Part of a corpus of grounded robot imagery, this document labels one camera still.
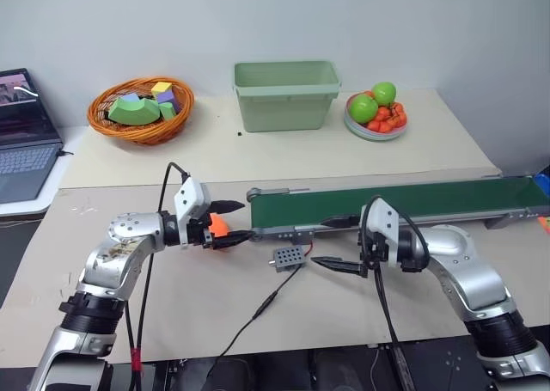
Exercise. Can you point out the blue foam block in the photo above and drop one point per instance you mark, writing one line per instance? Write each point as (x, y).
(131, 96)

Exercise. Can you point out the orange toy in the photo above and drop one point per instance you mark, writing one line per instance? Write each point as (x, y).
(219, 227)

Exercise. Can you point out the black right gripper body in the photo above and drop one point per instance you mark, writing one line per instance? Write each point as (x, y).
(374, 251)

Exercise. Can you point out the grey laptop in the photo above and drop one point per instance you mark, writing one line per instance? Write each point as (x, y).
(21, 167)

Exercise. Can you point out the plate of fruit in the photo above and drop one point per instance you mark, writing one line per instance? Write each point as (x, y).
(378, 136)

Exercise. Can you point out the green toy apple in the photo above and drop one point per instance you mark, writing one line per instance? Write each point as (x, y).
(363, 109)
(384, 93)

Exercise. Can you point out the blue object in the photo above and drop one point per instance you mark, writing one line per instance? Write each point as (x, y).
(542, 171)

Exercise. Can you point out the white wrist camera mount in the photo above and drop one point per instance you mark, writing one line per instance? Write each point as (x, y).
(384, 219)
(191, 195)

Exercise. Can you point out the purple foam block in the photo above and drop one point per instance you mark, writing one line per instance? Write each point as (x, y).
(168, 99)

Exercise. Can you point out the black laptop plug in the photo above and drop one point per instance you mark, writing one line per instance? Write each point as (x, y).
(65, 153)

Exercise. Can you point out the beige paper sheet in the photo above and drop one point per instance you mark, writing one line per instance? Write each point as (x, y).
(301, 159)
(206, 296)

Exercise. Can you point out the pale green plastic bin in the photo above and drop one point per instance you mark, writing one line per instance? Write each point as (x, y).
(283, 99)

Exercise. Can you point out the orange and pink object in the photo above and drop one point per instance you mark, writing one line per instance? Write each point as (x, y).
(545, 225)

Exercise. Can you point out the white side table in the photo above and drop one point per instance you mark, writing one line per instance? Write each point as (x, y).
(64, 137)

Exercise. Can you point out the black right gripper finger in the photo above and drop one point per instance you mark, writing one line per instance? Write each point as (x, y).
(341, 222)
(339, 264)

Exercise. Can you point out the green arch foam block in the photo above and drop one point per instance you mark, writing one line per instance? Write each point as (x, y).
(133, 111)

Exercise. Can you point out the small green foam block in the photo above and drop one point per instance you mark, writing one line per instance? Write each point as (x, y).
(167, 111)

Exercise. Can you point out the orange wicker basket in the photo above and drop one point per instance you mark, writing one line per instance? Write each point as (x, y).
(142, 133)

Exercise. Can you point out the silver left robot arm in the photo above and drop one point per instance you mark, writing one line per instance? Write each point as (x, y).
(124, 236)

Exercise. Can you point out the yellow foam cube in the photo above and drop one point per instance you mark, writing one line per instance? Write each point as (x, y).
(161, 87)

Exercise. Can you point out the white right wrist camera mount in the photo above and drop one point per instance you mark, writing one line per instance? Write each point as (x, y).
(384, 219)

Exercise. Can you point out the green conveyor belt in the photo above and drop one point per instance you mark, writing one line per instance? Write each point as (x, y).
(386, 197)

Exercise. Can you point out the grey conveyor control box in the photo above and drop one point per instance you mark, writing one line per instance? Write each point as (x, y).
(288, 258)

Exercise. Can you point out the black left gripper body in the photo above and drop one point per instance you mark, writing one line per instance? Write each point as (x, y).
(201, 234)

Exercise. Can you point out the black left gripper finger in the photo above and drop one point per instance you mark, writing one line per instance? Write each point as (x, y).
(232, 238)
(225, 207)

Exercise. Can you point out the small orange-red toy fruit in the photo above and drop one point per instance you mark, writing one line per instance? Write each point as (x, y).
(385, 127)
(373, 125)
(399, 108)
(383, 114)
(398, 120)
(369, 94)

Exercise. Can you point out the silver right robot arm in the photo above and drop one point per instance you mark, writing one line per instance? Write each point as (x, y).
(472, 275)

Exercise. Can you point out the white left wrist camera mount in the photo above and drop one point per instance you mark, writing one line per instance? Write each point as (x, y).
(191, 195)

